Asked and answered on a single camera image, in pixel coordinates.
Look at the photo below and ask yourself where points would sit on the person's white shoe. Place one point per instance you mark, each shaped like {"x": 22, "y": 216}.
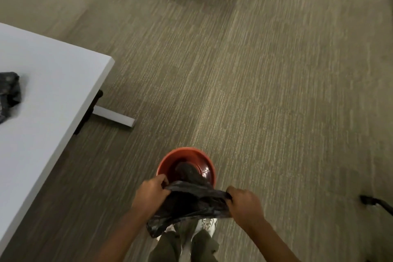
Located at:
{"x": 206, "y": 225}
{"x": 167, "y": 229}

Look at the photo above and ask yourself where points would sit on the person's left hand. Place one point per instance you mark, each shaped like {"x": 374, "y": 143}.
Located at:
{"x": 148, "y": 197}

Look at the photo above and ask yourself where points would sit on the person's right hand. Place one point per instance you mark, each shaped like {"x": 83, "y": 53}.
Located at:
{"x": 245, "y": 206}

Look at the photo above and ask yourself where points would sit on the person's right fingers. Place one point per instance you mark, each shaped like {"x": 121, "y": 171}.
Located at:
{"x": 232, "y": 195}

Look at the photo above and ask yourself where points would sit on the person's left forearm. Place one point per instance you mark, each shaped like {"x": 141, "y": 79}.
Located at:
{"x": 118, "y": 238}

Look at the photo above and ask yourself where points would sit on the person's left fingers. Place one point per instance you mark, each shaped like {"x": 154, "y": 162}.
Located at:
{"x": 162, "y": 182}

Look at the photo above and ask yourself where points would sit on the black plastic trash bag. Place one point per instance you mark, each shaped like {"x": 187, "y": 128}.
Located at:
{"x": 190, "y": 200}

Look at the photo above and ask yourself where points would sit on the person's olive trousers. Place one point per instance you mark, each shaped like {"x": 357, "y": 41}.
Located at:
{"x": 184, "y": 246}

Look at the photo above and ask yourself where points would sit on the crumpled black plastic bag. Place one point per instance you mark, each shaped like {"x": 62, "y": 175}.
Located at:
{"x": 8, "y": 94}

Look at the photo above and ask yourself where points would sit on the white table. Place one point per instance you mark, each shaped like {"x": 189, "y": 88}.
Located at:
{"x": 40, "y": 111}

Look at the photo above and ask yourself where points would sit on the person's white left shoe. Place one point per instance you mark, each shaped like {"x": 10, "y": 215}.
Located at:
{"x": 167, "y": 229}

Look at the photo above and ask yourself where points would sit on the red round trash bin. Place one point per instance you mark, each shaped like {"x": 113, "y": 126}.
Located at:
{"x": 186, "y": 165}

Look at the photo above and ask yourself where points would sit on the person's white right shoe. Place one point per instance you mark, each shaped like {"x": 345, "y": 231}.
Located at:
{"x": 206, "y": 225}

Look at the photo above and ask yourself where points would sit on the person's right forearm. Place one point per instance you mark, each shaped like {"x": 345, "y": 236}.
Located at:
{"x": 271, "y": 243}

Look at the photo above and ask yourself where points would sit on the grey metal table foot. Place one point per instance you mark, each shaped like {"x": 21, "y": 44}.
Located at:
{"x": 104, "y": 111}

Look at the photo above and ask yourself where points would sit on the black chair leg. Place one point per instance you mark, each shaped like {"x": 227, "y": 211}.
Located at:
{"x": 377, "y": 202}

